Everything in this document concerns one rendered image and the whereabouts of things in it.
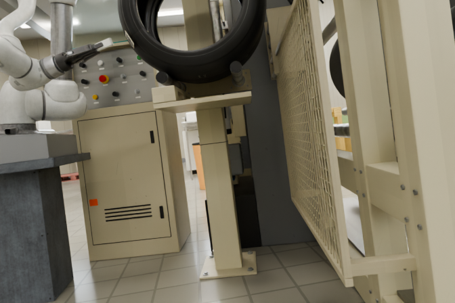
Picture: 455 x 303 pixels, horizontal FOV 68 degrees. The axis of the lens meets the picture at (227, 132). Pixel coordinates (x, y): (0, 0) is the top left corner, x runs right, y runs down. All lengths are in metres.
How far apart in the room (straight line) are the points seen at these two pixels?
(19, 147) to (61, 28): 0.62
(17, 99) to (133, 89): 0.62
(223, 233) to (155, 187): 0.56
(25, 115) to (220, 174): 0.97
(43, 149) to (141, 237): 0.81
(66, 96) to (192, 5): 0.78
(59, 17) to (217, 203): 1.19
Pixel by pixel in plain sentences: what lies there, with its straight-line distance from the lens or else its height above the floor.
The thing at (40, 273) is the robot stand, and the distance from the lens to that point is 1.85.
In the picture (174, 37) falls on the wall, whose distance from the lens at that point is 9.43.
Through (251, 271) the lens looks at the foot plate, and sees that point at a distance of 1.68.
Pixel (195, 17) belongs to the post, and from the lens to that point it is 1.71.
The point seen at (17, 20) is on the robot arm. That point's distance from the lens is 1.66.
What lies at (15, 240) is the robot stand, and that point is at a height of 0.30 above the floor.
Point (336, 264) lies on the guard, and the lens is 0.90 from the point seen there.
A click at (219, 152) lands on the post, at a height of 0.57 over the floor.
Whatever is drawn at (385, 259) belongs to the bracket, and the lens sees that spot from 0.86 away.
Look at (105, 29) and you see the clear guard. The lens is 2.22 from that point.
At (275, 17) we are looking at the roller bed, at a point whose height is 1.15.
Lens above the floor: 0.67
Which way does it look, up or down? level
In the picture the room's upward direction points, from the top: 7 degrees counter-clockwise
